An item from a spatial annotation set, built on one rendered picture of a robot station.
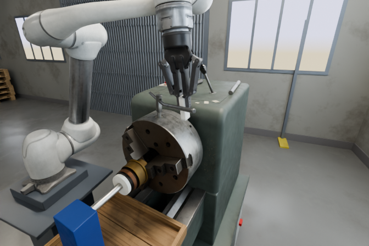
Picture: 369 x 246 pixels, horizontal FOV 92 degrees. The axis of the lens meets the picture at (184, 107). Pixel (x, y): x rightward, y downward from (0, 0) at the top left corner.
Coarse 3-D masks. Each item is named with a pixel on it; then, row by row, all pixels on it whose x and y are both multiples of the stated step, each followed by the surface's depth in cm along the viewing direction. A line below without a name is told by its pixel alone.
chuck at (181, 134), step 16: (144, 128) 64; (160, 128) 61; (176, 128) 62; (160, 144) 63; (176, 144) 59; (192, 144) 64; (144, 160) 70; (192, 160) 62; (160, 176) 68; (176, 176) 64; (160, 192) 71
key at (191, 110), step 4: (152, 96) 67; (160, 100) 61; (164, 104) 57; (168, 104) 55; (172, 104) 53; (172, 108) 52; (176, 108) 49; (180, 108) 47; (184, 108) 45; (188, 108) 44; (192, 108) 43; (188, 112) 44; (192, 112) 42
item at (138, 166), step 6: (132, 162) 59; (138, 162) 58; (144, 162) 61; (126, 168) 57; (132, 168) 56; (138, 168) 57; (144, 168) 58; (126, 174) 54; (132, 174) 55; (138, 174) 56; (144, 174) 58; (132, 180) 54; (138, 180) 56; (144, 180) 58; (132, 186) 54; (138, 186) 57
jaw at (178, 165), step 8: (152, 160) 62; (160, 160) 61; (168, 160) 60; (176, 160) 59; (184, 160) 60; (152, 168) 58; (160, 168) 58; (168, 168) 59; (176, 168) 57; (152, 176) 58
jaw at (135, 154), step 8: (128, 128) 69; (128, 136) 64; (136, 136) 65; (128, 144) 65; (136, 144) 64; (144, 144) 66; (128, 152) 63; (136, 152) 62; (144, 152) 64; (128, 160) 61
